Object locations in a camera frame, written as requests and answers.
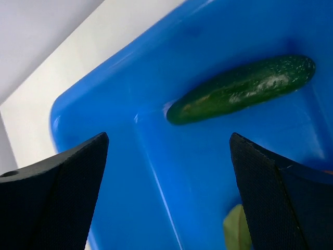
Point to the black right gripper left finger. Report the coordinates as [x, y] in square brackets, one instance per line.
[50, 204]

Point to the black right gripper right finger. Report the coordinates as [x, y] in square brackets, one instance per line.
[287, 205]

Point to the red lychee bunch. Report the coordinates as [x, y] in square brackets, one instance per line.
[236, 231]

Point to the green cucumber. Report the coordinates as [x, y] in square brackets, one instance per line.
[242, 87]

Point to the blue plastic bin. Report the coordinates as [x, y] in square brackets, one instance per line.
[170, 187]

